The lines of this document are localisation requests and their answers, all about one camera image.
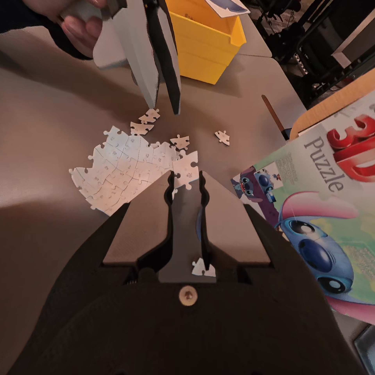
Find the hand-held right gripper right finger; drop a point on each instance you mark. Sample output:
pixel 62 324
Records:
pixel 234 234

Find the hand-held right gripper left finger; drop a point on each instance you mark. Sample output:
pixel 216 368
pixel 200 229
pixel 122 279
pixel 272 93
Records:
pixel 140 231

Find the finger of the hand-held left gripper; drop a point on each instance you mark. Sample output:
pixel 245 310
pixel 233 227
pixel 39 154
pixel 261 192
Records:
pixel 170 58
pixel 140 52

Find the white puzzle piece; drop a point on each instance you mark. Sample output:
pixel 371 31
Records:
pixel 150 116
pixel 222 137
pixel 187 167
pixel 140 128
pixel 180 142
pixel 199 268

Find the partly built white puzzle ball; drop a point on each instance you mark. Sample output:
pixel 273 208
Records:
pixel 126 175

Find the printed cardboard puzzle box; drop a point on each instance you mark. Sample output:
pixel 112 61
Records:
pixel 322 234

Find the person's left hand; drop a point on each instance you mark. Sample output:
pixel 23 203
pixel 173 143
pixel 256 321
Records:
pixel 79 35

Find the yellow plastic bin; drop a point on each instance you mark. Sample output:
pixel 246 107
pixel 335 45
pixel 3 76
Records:
pixel 205 52

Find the white sheet with blue shapes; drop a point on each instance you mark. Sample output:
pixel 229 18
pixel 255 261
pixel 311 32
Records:
pixel 228 7

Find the brown wooden strip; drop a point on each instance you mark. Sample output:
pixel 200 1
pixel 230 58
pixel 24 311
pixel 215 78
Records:
pixel 272 114

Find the tan flat board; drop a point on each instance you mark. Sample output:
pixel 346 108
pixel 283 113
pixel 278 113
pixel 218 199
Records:
pixel 310 120

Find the black office chair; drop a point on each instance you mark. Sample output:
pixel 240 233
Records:
pixel 316 44

